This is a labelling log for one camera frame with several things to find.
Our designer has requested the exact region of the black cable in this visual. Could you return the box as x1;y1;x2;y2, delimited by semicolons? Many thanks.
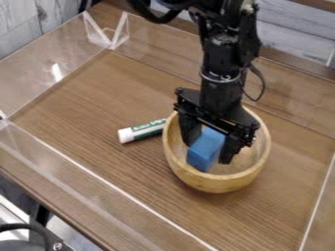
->
0;222;49;251

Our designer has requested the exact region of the white green tube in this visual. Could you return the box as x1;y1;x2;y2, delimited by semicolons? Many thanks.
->
118;119;169;144

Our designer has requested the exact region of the clear acrylic corner bracket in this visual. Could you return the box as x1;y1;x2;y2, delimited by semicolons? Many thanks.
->
83;12;130;50

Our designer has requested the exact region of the brown wooden bowl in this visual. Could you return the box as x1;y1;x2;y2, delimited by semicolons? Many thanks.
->
163;108;271;193

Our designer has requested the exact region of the blue foam block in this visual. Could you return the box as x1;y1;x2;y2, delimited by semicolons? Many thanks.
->
186;127;226;173

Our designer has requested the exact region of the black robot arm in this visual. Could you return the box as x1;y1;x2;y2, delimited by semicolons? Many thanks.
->
126;0;262;164

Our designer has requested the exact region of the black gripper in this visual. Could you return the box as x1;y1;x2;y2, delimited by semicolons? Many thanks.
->
174;70;261;165

